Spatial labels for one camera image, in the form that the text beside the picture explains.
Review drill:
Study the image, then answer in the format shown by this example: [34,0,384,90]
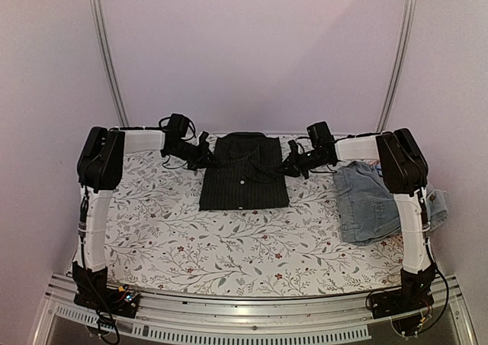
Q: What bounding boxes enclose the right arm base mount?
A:
[365,289,434,338]

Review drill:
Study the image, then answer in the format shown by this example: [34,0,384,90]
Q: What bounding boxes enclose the left aluminium frame post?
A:
[89,0,130,127]

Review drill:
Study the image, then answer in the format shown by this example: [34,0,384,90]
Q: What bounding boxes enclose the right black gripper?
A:
[275,147,328,179]

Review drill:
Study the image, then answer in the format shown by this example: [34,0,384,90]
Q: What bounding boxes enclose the light blue denim jeans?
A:
[332,161,401,246]

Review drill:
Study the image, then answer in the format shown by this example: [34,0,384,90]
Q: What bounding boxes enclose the floral patterned table mat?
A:
[104,151,403,297]

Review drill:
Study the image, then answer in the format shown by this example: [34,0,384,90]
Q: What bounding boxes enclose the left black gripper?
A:
[168,139,220,171]

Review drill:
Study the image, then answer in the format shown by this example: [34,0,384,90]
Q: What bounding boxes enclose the black pinstriped shirt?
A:
[199,132,290,211]

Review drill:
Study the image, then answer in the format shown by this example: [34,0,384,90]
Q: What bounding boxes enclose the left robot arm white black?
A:
[72,114,217,310]

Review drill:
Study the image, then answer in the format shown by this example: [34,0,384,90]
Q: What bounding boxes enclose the front aluminium rail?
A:
[32,278,477,345]

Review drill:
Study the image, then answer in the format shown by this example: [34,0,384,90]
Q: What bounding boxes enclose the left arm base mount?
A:
[74,285,140,318]

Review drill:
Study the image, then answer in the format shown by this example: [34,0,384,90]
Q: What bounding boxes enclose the light blue shirt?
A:
[369,160,383,178]

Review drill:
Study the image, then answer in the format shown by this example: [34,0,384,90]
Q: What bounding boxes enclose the light denim jacket with buttons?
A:
[427,189,448,231]

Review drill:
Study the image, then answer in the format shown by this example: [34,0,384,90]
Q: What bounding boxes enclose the right aluminium frame post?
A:
[376,0,417,133]

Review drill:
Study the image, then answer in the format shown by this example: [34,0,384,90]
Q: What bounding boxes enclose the aluminium frame post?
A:
[89,0,130,127]
[376,0,417,133]

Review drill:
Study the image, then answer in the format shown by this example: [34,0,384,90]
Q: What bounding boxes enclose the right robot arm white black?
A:
[280,121,437,311]

